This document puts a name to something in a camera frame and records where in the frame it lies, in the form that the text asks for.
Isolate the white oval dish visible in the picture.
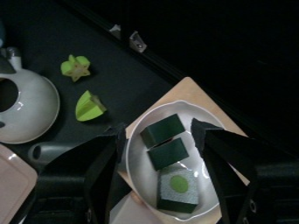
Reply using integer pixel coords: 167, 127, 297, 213
126, 100, 227, 221

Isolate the metal frame bracket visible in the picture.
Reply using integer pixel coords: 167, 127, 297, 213
129, 31, 149, 53
108, 24, 123, 40

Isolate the green star fruit slice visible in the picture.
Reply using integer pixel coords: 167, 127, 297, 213
60, 54, 92, 83

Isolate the white toy teapot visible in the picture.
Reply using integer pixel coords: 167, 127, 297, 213
0, 46, 80, 168

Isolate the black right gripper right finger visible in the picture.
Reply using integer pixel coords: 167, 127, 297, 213
191, 117, 259, 224

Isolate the pink tray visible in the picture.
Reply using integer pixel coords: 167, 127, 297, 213
0, 143, 39, 224

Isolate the dark green sushi piece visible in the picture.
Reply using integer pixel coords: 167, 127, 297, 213
139, 113, 187, 149
146, 136, 191, 172

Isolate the sushi piece with green centre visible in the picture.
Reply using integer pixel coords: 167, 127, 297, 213
155, 166, 201, 214

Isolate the green star fruit wedge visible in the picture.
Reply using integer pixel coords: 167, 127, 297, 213
75, 89, 108, 123

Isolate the light wooden board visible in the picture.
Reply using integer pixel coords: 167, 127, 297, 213
116, 76, 251, 224

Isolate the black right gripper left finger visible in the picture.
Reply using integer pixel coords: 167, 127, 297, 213
38, 123, 129, 224

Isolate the black aluminium frame rail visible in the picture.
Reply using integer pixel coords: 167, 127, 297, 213
58, 0, 299, 158

